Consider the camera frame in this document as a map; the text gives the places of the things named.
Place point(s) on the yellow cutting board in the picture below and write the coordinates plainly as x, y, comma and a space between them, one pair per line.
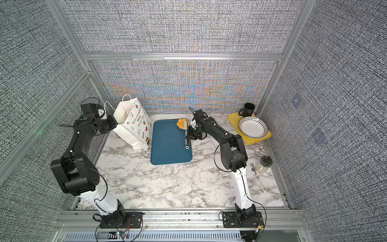
234, 119

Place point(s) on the black mug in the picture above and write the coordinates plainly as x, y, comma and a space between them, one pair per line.
247, 110

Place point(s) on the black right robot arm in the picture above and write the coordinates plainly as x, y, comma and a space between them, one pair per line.
233, 157

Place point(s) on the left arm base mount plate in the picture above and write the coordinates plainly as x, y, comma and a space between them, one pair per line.
121, 220

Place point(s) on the knotted braided bread roll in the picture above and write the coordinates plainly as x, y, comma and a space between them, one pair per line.
182, 123

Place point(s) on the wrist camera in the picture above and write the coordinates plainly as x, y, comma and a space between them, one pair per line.
193, 124
93, 109

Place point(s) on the white bowl with patterned rim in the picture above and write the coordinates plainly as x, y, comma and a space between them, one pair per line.
253, 127

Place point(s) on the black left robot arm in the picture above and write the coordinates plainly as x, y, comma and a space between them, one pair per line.
75, 172

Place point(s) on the clear jar with black lid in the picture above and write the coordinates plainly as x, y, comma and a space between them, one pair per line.
264, 164

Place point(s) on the metal spoon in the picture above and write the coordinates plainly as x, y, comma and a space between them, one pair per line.
259, 180

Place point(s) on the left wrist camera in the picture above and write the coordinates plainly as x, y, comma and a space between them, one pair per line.
93, 109

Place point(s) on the teal rectangular tray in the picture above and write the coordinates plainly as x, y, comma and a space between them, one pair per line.
169, 144

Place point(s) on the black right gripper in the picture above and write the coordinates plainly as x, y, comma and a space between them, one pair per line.
190, 135

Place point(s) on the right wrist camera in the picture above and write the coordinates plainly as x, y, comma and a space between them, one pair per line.
193, 124

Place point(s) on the white paper gift bag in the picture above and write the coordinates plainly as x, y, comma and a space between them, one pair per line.
134, 125

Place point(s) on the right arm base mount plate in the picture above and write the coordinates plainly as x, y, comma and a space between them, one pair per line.
232, 220

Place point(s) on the aluminium front rail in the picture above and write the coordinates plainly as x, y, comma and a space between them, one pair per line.
184, 225

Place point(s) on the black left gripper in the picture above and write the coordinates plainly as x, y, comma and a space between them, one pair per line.
113, 123

